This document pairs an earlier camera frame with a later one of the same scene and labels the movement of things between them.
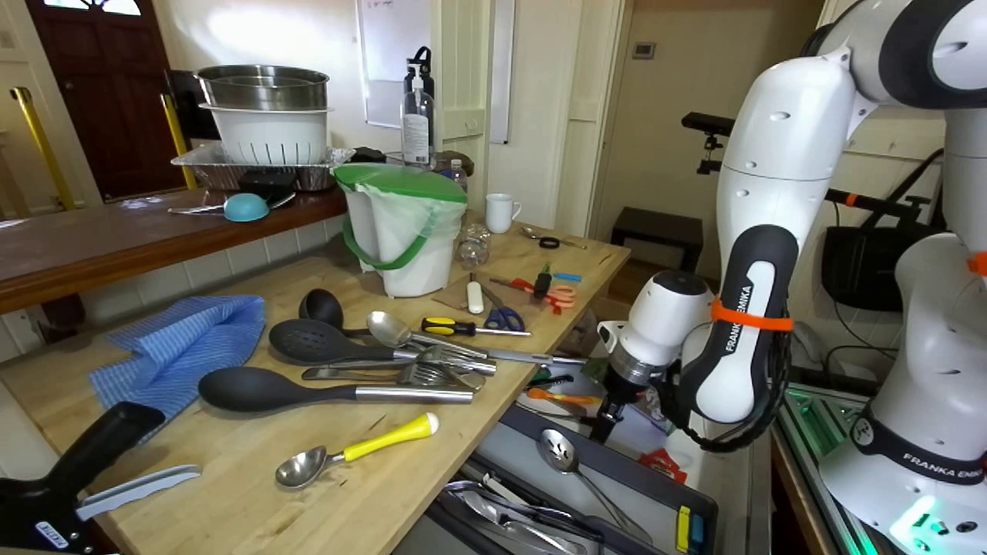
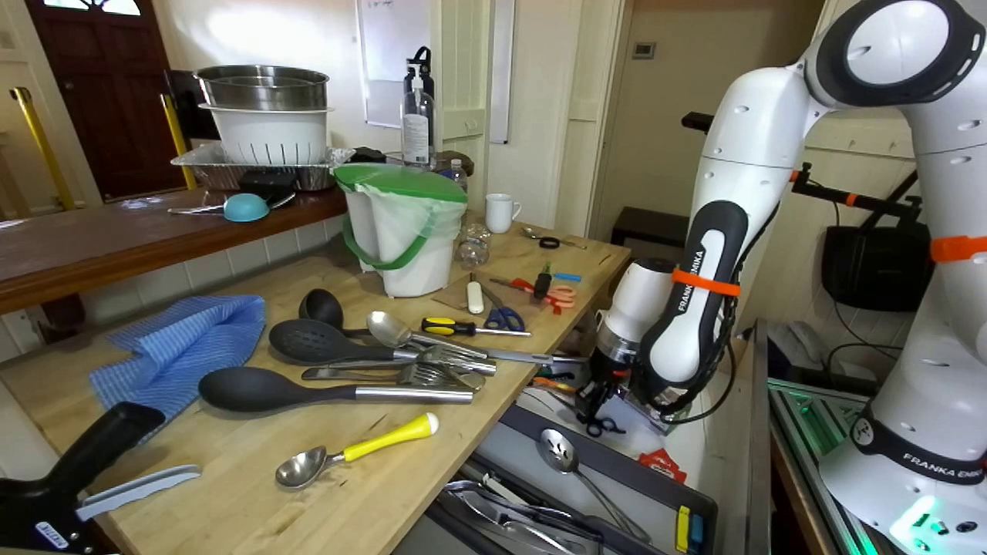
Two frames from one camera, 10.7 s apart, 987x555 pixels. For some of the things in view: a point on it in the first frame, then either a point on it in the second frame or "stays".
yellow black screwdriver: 445,324 stays
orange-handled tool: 538,391 to 548,381
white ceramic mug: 502,211 stays
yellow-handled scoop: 308,462 stays
